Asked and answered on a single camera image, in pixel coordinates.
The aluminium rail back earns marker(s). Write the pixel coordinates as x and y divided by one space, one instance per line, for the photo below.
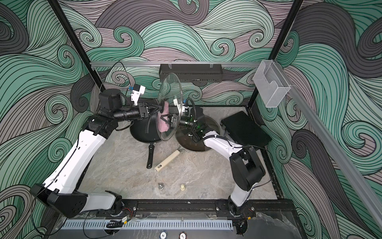
225 64

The aluminium rail right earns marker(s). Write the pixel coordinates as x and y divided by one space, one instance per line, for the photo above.
304 96

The brown wok with wooden handle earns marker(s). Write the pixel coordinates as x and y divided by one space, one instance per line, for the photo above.
172 156

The black frying pan with lid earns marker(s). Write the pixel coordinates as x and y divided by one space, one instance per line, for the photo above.
145 131

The pink cloth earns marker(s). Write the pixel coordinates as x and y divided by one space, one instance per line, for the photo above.
163 123

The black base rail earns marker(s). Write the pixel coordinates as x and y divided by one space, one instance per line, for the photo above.
221 208

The black frame post right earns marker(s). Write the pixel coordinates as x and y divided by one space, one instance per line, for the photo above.
295 7

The aluminium rail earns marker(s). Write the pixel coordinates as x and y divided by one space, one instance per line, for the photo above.
225 64
304 96

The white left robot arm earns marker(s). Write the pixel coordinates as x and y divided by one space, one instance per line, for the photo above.
59 190

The small metal knob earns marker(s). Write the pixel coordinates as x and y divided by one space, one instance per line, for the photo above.
161 186

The glass frying pan lid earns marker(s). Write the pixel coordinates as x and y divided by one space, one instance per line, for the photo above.
170 89

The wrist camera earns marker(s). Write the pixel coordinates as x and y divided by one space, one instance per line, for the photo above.
136 92
183 109

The black frame post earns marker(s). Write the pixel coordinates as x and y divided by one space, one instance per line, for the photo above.
295 7
84 93

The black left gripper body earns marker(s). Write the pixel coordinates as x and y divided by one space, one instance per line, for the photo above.
141 110

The black ribbed carrying case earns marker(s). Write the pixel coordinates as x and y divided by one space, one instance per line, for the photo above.
244 131

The black wall shelf tray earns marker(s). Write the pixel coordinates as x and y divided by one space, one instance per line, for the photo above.
193 73

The white slotted cable duct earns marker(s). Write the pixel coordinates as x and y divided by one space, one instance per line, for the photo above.
153 225

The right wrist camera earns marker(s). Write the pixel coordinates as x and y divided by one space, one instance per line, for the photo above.
183 109

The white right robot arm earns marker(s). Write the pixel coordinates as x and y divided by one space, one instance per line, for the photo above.
246 167

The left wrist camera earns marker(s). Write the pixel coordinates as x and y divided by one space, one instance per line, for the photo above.
136 92

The clear plastic wall bin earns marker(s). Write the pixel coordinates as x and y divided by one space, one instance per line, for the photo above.
271 82

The glass pot lid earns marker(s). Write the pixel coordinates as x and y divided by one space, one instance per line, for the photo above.
191 135

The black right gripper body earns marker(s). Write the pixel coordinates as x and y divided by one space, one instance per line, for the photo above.
176 121

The black frame post left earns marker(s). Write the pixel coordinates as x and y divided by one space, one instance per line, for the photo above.
84 93

